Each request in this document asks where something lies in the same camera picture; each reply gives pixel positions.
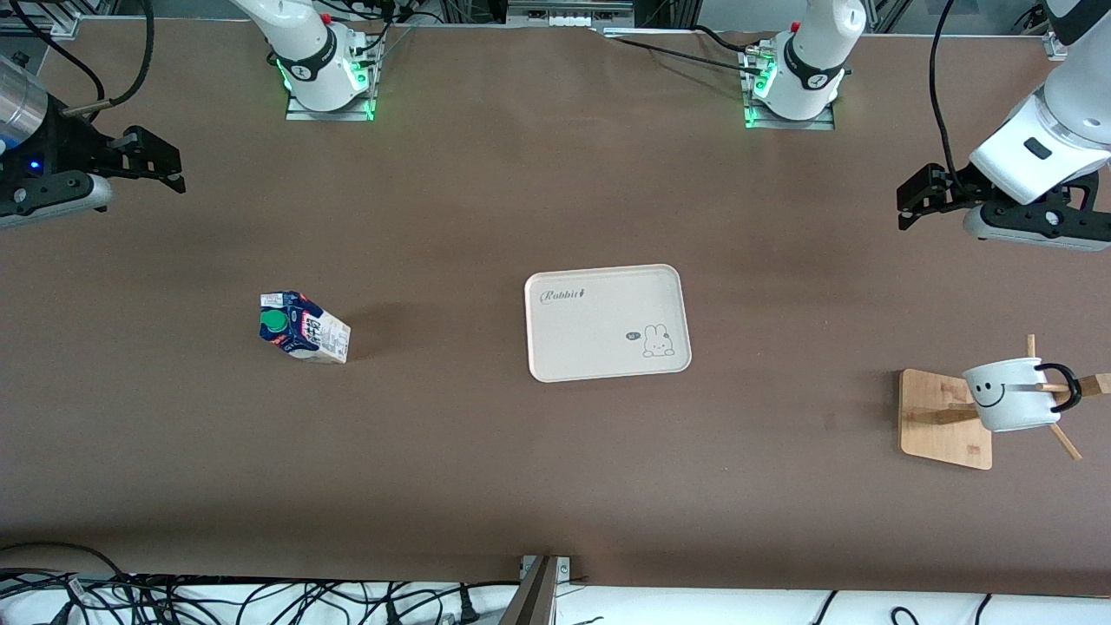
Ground wooden cup stand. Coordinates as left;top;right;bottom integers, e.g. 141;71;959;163
898;334;1111;471

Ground short black table cable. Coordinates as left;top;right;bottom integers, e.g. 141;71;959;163
693;24;769;55

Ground long black table cable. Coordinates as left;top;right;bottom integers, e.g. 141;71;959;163
603;35;765;74

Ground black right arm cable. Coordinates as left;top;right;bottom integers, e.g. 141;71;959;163
7;0;156;119

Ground white smiley face cup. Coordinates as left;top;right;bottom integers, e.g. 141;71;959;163
962;357;1084;434

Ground grey power strip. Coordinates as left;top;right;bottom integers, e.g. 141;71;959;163
507;0;635;29

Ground beige rabbit print tray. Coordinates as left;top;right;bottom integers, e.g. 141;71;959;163
524;264;694;384

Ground black looped floor cable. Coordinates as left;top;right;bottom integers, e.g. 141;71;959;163
0;542;140;609

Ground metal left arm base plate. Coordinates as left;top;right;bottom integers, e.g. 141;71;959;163
742;43;837;131

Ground aluminium profile bar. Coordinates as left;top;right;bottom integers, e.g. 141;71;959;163
499;556;572;625

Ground blue white milk carton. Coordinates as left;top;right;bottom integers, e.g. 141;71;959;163
259;291;352;365

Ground aluminium frame corner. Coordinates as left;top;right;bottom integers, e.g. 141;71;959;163
0;0;84;41

